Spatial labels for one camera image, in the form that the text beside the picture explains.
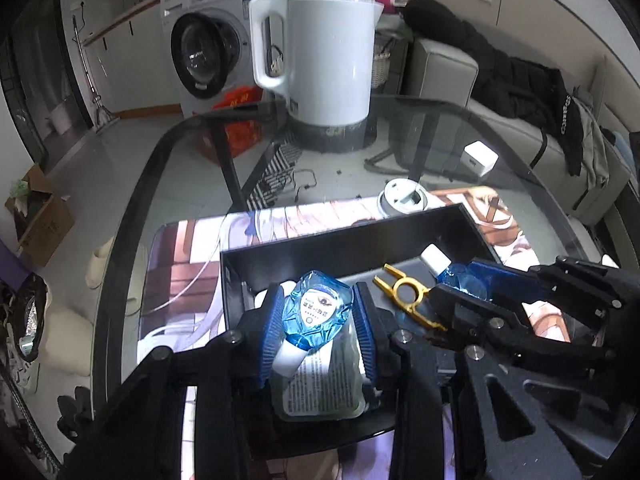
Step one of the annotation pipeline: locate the metal mop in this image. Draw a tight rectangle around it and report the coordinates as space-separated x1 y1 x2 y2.
72 15 118 133

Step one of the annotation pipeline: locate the blue eye drop bottle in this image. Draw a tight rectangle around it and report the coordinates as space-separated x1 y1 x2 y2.
420 243 488 306
272 270 357 376

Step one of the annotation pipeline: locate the white patterned sneaker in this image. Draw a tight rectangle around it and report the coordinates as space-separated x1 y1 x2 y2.
0 355 36 396

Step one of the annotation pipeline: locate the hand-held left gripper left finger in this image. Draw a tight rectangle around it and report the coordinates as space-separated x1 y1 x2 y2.
57 282 287 480

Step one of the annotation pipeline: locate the clear plastic container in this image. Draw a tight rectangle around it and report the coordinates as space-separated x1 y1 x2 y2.
272 310 373 421

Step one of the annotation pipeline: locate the grey garment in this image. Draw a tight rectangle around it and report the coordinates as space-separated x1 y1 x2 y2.
575 95 612 191

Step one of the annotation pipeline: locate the red plastic bag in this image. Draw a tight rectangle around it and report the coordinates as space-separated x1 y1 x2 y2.
202 87 263 161

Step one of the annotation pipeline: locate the wicker basket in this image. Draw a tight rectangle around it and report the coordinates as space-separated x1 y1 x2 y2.
372 30 403 86

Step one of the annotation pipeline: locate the light blue cloth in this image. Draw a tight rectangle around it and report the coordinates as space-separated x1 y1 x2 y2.
615 132 640 171

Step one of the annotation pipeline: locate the black cardboard box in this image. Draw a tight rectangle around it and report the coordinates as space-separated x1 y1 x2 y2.
220 203 503 461

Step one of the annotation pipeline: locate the white kitchen cabinet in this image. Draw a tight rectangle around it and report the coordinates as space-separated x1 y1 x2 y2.
60 0 173 121

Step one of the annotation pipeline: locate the black jacket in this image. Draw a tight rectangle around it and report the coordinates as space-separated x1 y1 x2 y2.
405 0 596 176

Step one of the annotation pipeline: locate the white electric kettle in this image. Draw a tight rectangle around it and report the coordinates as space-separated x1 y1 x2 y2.
248 0 385 153

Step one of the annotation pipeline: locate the brown cardboard box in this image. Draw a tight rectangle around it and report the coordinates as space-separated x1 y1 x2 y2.
5 165 76 268

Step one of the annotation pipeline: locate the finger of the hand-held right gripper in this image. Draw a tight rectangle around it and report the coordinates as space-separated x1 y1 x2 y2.
431 284 628 421
470 256 626 333

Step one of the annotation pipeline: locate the dark shiny object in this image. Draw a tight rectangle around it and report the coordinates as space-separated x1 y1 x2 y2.
7 275 53 361

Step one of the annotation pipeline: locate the light grey sofa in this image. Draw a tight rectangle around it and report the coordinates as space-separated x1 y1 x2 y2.
470 95 631 226

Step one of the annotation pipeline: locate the black table frame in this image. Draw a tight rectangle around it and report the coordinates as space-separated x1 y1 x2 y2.
200 102 291 213

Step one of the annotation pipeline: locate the white washing machine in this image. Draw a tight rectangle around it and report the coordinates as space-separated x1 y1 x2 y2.
160 0 271 118

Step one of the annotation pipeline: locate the white cube charger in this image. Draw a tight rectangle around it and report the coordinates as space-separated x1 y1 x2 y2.
462 141 500 178

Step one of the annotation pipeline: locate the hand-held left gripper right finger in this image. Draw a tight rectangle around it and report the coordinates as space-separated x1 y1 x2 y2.
352 281 586 480

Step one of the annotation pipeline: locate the striped black white rack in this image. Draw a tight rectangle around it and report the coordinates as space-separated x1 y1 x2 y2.
244 141 302 211

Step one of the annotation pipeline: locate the yellow metal tool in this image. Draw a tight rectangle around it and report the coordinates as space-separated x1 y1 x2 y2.
373 263 448 331

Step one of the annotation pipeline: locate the white slipper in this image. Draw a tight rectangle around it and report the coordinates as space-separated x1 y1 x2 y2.
85 237 118 291

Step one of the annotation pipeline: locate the black shoe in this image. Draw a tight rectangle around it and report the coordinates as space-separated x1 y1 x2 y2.
57 385 93 441

